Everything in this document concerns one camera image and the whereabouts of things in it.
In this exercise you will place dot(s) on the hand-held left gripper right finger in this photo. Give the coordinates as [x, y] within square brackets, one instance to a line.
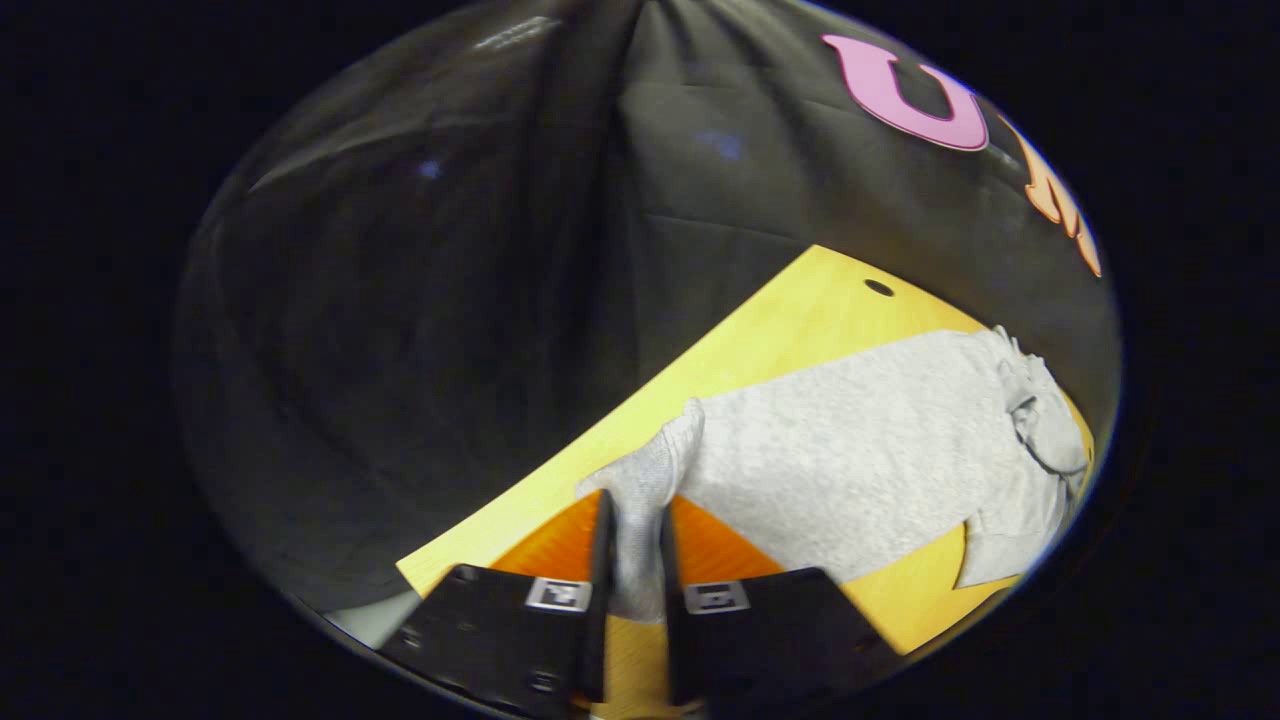
[675, 620]

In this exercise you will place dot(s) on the black backdrop cloth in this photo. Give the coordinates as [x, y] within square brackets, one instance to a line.
[450, 300]

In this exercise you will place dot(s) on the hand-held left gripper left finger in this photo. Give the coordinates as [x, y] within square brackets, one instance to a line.
[600, 600]

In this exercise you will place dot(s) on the grey sweatshirt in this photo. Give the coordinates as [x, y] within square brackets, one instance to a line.
[860, 450]

